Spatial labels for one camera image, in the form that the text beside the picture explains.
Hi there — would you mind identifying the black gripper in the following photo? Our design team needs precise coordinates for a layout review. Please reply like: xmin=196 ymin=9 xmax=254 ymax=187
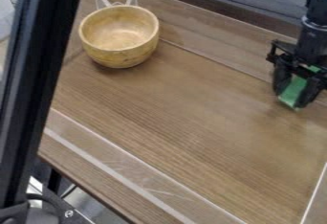
xmin=266 ymin=39 xmax=327 ymax=108

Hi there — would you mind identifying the green rectangular block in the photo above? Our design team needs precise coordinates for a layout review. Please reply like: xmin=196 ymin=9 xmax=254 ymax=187
xmin=279 ymin=66 xmax=326 ymax=110

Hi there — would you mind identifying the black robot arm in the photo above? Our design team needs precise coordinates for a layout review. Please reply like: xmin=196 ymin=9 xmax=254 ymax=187
xmin=266 ymin=0 xmax=327 ymax=109

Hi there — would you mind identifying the light wooden bowl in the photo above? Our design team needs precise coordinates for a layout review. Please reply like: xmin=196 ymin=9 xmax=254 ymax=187
xmin=78 ymin=5 xmax=160 ymax=69

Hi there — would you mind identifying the black table leg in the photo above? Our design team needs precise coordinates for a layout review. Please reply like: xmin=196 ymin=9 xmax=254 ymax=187
xmin=47 ymin=169 xmax=63 ymax=193

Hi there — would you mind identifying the clear acrylic tray wall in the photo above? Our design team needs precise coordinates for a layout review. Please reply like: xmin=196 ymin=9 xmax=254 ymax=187
xmin=40 ymin=0 xmax=327 ymax=224

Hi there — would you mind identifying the black metal base plate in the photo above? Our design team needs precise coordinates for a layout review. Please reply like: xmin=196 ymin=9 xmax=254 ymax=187
xmin=43 ymin=189 xmax=96 ymax=224

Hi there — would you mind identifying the black cable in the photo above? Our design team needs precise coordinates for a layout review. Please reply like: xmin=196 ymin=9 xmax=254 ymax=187
xmin=0 ymin=192 xmax=66 ymax=224

